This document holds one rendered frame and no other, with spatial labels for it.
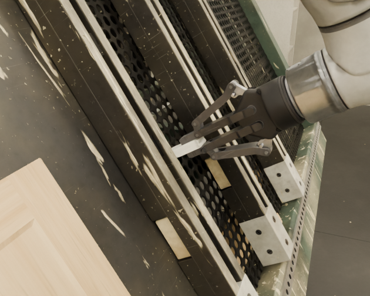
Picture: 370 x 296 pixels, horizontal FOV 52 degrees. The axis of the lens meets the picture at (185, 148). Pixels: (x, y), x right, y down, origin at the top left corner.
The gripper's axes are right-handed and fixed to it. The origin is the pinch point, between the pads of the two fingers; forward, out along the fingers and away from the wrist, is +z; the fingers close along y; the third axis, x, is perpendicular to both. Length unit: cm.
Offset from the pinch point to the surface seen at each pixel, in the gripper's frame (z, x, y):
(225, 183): 6.5, -18.6, -14.8
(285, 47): 44, -344, -15
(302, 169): 5, -71, -38
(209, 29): 3, -49, 18
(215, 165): 6.4, -18.6, -10.0
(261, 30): 7, -120, 11
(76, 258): 6.4, 25.4, -2.1
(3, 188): 6.4, 28.2, 9.8
